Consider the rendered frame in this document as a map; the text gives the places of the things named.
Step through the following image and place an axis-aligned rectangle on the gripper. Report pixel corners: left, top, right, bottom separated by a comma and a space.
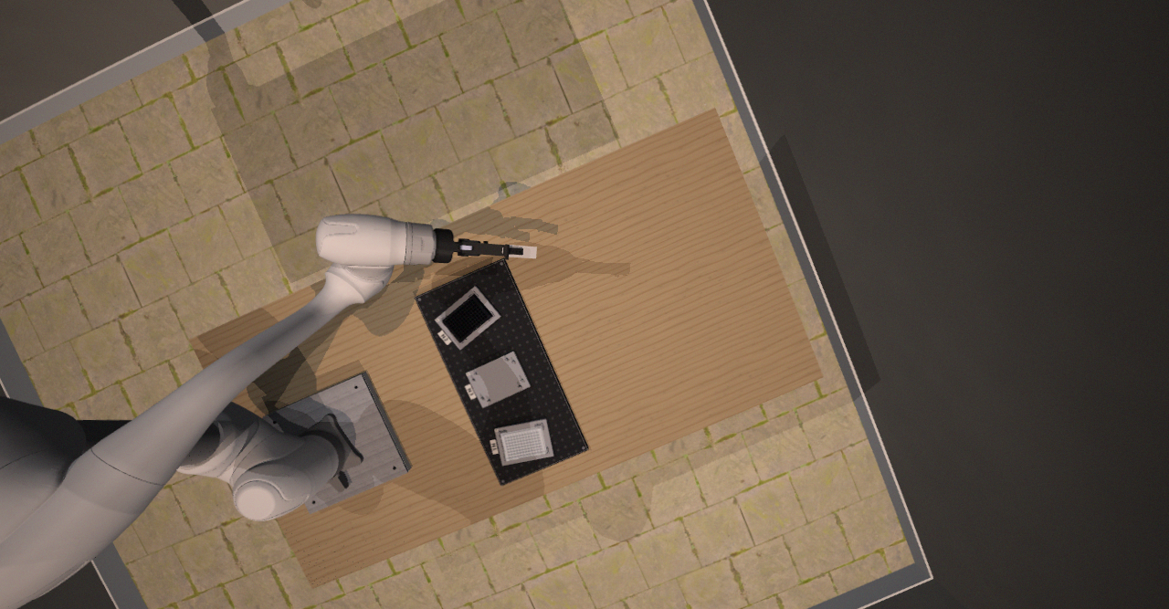
433, 228, 537, 263

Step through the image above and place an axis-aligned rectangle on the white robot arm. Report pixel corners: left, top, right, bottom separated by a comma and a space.
0, 214, 437, 609

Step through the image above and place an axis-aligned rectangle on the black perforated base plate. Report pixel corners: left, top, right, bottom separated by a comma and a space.
415, 258, 589, 486

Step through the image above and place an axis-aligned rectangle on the black well plate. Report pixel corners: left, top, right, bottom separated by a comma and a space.
442, 295, 492, 342

